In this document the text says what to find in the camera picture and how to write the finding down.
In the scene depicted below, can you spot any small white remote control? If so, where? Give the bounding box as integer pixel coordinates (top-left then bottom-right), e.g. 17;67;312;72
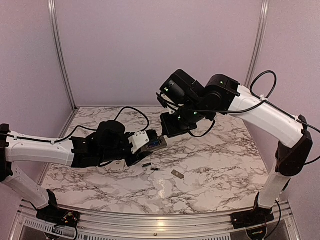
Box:
140;136;168;152

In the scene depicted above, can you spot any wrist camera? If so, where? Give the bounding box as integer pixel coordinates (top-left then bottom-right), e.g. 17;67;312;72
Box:
128;129;158;154
156;92;180;116

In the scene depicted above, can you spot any grey battery cover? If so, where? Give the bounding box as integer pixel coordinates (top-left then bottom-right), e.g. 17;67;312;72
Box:
171;170;185;179

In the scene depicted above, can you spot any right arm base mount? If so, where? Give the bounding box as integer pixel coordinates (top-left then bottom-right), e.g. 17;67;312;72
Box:
231;210;275;229

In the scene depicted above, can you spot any left aluminium corner post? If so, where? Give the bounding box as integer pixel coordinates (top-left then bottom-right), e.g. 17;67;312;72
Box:
47;0;77;112

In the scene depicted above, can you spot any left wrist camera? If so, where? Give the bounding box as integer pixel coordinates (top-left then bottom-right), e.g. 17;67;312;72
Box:
128;129;158;154

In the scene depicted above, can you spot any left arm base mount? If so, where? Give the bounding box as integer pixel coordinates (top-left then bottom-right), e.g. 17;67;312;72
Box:
36;208;80;228

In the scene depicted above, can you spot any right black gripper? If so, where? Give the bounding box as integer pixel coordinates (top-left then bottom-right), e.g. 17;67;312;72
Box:
160;96;209;138

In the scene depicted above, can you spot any aluminium front rail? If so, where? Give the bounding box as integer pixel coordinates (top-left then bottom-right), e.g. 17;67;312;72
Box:
14;198;298;240

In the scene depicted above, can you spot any large white remote control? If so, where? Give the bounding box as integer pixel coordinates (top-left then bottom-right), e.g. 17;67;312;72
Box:
112;160;125;172

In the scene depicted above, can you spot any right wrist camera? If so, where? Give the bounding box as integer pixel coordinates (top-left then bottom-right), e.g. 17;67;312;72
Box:
156;92;180;116

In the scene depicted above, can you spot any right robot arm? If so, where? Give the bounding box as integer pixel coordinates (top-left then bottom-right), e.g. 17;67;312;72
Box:
157;69;313;224

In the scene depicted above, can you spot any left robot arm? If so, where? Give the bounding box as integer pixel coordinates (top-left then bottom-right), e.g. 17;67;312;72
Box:
0;120;151;223

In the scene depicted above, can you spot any blue battery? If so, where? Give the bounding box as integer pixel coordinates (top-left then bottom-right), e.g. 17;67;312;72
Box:
147;141;161;149

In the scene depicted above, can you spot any aluminium corner post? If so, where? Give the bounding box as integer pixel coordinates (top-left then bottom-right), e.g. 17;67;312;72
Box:
47;0;77;112
244;0;270;87

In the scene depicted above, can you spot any right aluminium corner post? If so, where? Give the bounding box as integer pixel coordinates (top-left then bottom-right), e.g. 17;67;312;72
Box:
244;0;270;87

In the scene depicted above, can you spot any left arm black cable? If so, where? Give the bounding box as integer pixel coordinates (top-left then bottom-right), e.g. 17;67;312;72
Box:
0;106;150;168

